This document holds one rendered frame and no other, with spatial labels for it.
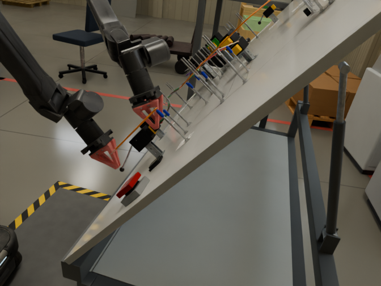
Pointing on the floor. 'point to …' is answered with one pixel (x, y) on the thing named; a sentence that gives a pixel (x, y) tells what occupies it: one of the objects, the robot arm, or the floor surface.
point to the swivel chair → (84, 37)
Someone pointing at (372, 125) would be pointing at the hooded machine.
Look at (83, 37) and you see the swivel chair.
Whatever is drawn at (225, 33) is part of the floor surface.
